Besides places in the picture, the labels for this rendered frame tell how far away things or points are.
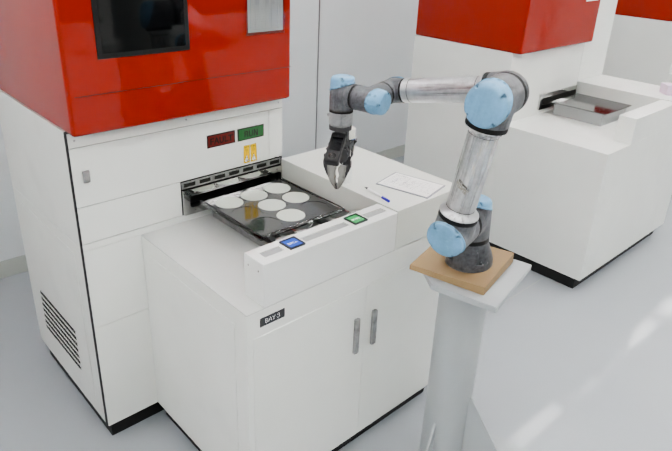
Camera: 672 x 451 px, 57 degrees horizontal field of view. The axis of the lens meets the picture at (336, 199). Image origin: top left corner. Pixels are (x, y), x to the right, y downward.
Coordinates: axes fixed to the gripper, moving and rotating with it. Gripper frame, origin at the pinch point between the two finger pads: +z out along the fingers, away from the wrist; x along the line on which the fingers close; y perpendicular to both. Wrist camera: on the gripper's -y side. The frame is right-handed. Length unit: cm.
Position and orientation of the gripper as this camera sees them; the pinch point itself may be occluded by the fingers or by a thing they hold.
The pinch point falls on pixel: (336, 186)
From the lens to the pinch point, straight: 198.9
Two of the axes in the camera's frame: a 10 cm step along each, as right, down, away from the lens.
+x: -9.7, -1.4, 2.2
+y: 2.6, -3.8, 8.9
